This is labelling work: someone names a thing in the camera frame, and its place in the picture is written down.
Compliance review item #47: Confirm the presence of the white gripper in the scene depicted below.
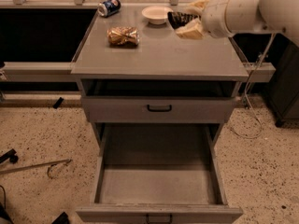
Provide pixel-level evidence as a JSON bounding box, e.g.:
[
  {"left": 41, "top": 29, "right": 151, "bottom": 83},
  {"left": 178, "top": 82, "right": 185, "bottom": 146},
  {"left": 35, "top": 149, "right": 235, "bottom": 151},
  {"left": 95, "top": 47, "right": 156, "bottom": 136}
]
[{"left": 175, "top": 0, "right": 234, "bottom": 40}]

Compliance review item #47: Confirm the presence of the rxbar chocolate bar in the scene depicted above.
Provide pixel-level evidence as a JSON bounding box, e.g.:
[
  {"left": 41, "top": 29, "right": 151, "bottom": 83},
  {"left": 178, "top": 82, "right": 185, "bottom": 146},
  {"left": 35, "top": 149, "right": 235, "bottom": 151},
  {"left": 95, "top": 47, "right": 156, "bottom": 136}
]
[{"left": 167, "top": 12, "right": 200, "bottom": 30}]

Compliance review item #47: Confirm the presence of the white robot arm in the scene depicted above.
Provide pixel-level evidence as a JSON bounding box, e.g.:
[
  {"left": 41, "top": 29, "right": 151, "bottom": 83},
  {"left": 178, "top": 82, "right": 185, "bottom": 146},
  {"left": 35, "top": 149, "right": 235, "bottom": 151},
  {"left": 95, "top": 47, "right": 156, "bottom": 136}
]
[{"left": 175, "top": 0, "right": 299, "bottom": 46}]

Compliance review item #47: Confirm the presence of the closed grey drawer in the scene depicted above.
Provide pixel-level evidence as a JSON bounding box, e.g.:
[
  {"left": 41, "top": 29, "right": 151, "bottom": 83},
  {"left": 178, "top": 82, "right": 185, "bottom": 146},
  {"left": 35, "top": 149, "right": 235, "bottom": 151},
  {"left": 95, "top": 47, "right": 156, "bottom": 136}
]
[{"left": 81, "top": 97, "right": 235, "bottom": 123}]

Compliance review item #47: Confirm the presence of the open grey drawer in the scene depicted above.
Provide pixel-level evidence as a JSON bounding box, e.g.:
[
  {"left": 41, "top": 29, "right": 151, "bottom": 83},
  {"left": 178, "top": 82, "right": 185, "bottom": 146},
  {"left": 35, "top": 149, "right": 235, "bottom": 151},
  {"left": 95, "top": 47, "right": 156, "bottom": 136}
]
[{"left": 77, "top": 124, "right": 243, "bottom": 224}]

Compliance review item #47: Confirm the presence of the white bowl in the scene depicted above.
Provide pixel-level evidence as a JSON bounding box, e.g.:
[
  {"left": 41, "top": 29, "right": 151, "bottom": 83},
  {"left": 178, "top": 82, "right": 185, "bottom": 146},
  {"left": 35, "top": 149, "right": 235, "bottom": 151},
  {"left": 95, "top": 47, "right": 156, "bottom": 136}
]
[{"left": 142, "top": 6, "right": 172, "bottom": 25}]

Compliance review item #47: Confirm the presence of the gold foil snack bag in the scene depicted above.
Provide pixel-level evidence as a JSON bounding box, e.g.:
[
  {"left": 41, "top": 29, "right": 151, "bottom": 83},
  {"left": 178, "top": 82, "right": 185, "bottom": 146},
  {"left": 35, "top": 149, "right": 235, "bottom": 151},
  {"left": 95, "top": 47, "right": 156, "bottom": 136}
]
[{"left": 107, "top": 27, "right": 139, "bottom": 46}]

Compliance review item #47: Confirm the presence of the blue pepsi can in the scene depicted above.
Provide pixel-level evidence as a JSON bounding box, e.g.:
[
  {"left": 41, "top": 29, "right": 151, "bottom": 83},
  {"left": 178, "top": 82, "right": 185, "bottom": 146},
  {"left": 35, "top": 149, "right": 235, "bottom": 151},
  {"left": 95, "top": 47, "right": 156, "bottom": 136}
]
[{"left": 98, "top": 0, "right": 121, "bottom": 18}]

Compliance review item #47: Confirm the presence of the small black block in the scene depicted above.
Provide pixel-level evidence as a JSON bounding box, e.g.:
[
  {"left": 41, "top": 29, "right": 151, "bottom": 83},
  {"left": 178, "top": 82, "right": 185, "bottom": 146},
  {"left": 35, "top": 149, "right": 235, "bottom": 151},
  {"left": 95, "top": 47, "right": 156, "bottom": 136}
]
[{"left": 53, "top": 97, "right": 64, "bottom": 109}]

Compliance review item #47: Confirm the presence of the black clamp on floor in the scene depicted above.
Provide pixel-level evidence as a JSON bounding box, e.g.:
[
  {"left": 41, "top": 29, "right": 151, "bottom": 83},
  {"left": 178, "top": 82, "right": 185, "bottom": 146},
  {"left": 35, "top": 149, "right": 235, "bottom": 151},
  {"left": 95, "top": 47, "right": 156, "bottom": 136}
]
[{"left": 0, "top": 149, "right": 19, "bottom": 163}]

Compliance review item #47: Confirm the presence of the black object bottom left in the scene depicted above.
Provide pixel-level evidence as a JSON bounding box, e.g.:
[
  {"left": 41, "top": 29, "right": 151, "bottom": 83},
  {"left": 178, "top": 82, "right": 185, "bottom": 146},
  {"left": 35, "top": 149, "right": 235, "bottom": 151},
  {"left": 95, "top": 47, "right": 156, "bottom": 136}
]
[{"left": 51, "top": 212, "right": 70, "bottom": 224}]

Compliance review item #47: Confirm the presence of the metal rod on floor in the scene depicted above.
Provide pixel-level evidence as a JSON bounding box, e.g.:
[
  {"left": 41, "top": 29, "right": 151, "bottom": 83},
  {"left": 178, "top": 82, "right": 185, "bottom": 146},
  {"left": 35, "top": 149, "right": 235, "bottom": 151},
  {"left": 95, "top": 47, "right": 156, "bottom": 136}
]
[{"left": 0, "top": 159, "right": 72, "bottom": 175}]

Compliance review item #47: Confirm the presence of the white cable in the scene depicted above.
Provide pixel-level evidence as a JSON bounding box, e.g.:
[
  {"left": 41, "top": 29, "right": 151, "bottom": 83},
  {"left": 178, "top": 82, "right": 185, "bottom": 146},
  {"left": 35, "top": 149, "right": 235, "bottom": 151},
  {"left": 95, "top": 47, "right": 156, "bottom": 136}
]
[{"left": 230, "top": 31, "right": 278, "bottom": 140}]

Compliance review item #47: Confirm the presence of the black drawer handle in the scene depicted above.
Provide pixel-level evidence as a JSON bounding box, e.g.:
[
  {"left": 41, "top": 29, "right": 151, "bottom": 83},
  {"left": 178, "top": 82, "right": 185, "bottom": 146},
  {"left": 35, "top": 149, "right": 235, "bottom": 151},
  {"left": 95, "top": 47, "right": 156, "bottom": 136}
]
[{"left": 147, "top": 105, "right": 172, "bottom": 112}]

